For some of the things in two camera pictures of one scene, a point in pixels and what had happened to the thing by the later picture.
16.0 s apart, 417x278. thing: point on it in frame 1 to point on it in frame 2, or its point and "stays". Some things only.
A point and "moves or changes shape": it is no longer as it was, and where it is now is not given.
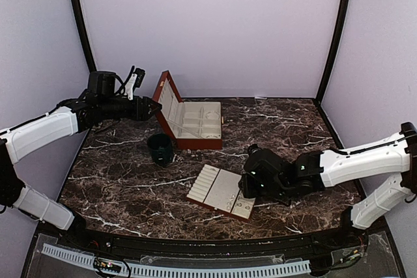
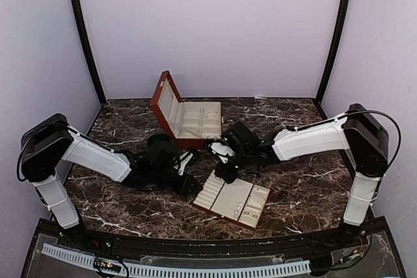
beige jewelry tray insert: (219, 189) moves or changes shape
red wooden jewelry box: (195, 125) stays
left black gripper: (144, 103) to (184, 189)
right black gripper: (248, 189) to (222, 172)
